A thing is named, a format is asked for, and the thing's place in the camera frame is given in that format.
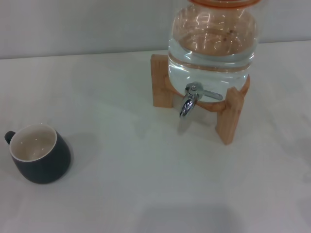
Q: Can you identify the clear glass water dispenser jar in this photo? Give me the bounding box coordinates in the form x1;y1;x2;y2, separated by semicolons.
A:
167;0;258;102

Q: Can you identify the chrome faucet with lever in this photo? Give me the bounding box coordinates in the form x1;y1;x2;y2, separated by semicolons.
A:
179;82;224;119

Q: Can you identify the black cup with white inside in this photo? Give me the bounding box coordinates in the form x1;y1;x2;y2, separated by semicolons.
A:
4;123;73;184

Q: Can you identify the wooden jar lid, orange seal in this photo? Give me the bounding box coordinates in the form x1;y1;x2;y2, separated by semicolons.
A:
188;0;260;7

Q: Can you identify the wooden dispenser stand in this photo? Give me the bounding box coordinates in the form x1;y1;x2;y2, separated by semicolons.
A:
150;53;251;146

